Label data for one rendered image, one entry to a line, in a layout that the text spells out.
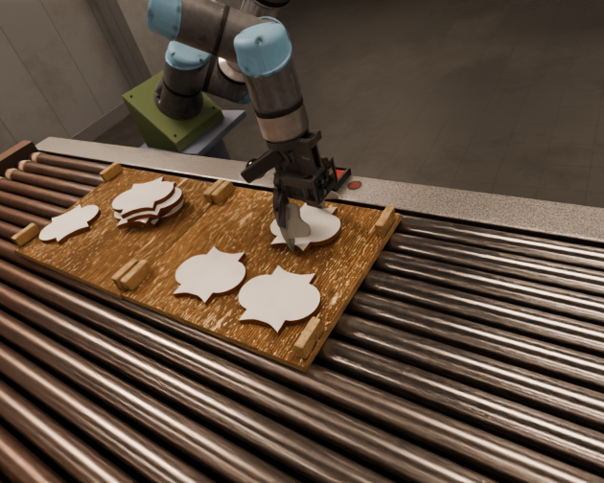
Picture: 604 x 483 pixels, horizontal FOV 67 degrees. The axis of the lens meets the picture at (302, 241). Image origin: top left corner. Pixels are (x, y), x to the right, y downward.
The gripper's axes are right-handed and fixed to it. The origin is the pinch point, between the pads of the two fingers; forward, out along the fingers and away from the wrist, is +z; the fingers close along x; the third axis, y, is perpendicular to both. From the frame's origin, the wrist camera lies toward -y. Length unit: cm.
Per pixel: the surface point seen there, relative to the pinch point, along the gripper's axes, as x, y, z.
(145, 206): -6.9, -36.3, -3.1
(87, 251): -19.3, -45.3, 1.5
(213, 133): 40, -61, 8
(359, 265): -5.2, 13.6, 1.2
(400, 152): 167, -61, 96
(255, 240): -5.0, -8.8, 1.3
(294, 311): -18.2, 9.2, 0.0
